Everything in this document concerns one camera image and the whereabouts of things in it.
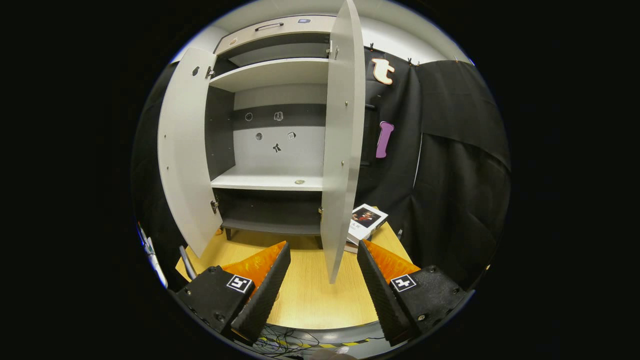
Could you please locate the yellow black floor tape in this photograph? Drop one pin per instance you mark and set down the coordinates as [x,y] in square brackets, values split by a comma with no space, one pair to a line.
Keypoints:
[325,345]

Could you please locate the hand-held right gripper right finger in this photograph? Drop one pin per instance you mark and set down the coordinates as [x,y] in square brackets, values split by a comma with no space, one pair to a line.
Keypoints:
[382,295]

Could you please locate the grey cabinet drawer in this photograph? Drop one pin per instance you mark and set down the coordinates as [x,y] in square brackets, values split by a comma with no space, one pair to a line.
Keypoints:
[290,30]

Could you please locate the grey cabinet door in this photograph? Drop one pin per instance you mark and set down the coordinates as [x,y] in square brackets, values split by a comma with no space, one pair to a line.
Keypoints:
[182,150]
[342,150]

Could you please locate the grey cabinet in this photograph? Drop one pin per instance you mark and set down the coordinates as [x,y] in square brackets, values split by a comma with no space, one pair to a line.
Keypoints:
[270,72]

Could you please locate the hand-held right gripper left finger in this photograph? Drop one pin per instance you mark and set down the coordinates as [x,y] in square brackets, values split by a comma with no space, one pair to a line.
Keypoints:
[267,295]

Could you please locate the white picture-cover book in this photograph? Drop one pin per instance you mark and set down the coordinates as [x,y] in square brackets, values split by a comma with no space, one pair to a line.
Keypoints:
[367,220]

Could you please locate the grey metal rod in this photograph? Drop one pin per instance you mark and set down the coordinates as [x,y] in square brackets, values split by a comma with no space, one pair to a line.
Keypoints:
[187,262]

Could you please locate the black backdrop cloth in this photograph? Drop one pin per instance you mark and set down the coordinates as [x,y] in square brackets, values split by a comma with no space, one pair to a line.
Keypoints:
[460,200]

